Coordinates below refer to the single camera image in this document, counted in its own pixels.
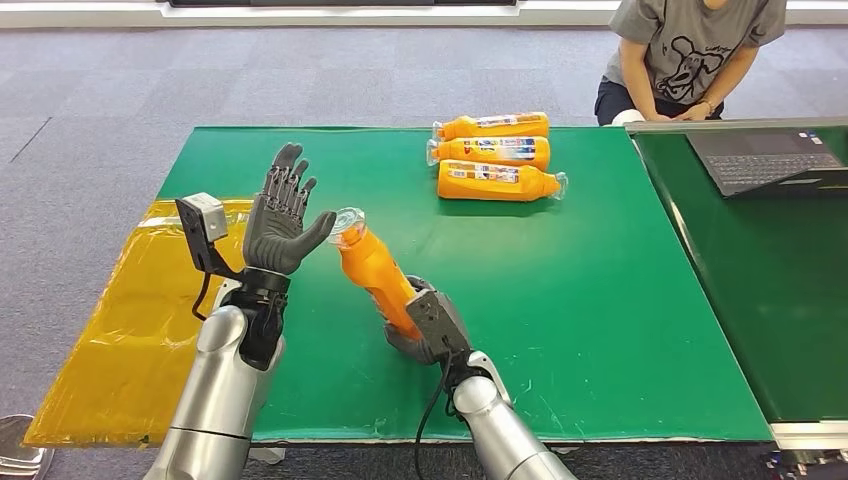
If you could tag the person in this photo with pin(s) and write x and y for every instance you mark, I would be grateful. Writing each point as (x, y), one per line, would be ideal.
(682, 46)

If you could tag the dark grey laptop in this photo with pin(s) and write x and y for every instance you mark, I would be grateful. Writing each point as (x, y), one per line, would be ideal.
(762, 162)

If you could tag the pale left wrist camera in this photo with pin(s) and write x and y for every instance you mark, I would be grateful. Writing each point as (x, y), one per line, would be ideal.
(212, 218)

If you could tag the orange bottle with clear cap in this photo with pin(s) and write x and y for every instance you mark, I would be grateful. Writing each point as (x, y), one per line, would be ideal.
(490, 154)
(497, 124)
(374, 272)
(497, 183)

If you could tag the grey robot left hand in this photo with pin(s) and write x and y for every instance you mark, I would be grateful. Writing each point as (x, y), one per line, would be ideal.
(275, 238)

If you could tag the dark right wrist camera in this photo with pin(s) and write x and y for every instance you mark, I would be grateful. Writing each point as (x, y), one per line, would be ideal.
(440, 324)

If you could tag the yellow plastic sheet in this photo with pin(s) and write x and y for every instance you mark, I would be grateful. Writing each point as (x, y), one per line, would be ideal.
(119, 344)

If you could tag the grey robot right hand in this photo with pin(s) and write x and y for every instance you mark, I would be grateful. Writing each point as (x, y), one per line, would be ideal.
(407, 348)

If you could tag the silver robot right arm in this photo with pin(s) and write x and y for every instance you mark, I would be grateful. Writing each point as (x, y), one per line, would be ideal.
(497, 430)

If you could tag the shiny metal base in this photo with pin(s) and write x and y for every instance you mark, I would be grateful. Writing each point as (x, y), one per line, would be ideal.
(20, 450)

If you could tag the white round object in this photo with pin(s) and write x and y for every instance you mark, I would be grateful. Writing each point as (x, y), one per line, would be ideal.
(627, 118)

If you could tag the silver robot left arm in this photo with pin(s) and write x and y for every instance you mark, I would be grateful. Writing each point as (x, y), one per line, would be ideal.
(218, 397)

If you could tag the green table with metal frame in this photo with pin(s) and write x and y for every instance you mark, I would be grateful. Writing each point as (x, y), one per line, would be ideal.
(762, 278)

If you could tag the green table mat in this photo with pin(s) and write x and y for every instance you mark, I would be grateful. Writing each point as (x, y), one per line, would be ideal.
(530, 285)

